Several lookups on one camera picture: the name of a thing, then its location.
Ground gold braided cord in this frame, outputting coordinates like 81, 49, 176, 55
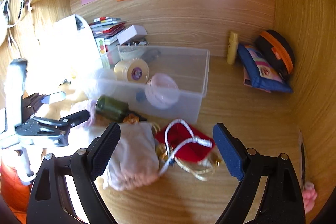
181, 158, 223, 182

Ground gold tape roll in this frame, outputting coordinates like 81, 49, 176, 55
113, 58, 150, 82

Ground wooden desktop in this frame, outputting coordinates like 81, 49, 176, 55
0, 51, 323, 224

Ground pink cloth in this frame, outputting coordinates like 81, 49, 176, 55
71, 99, 99, 132

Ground small white box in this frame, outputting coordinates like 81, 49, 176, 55
116, 25, 147, 45

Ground black round case orange zipper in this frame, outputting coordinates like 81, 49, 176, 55
254, 29, 296, 77

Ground metal key rings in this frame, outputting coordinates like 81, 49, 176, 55
122, 39, 150, 46

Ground white folded paper sheet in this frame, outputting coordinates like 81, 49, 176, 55
34, 14, 101, 77

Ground white drawstring pouch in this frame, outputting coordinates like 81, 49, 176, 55
102, 122, 160, 191

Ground fruit picture box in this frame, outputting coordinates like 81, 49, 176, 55
95, 38, 108, 68

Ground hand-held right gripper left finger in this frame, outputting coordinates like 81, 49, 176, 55
26, 122, 121, 224

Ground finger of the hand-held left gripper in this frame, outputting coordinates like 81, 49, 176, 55
30, 109, 90, 128
39, 91, 67, 104

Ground black and white cord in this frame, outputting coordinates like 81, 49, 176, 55
5, 0, 33, 28

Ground pink black hairpin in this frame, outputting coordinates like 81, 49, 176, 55
298, 128, 318, 212

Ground clear plastic storage box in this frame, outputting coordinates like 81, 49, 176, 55
96, 45, 210, 125

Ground red drawstring pouch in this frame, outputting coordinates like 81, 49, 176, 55
154, 118, 218, 177

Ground dark green spray bottle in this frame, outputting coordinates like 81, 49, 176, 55
95, 95, 147, 123

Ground blue fabric pouch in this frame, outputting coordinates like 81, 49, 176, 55
238, 43, 294, 94

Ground stack of booklets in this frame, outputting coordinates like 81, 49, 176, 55
89, 16, 126, 38

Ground yellow tube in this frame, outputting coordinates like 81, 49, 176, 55
226, 30, 239, 65

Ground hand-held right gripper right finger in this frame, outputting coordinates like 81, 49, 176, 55
212, 123, 307, 224

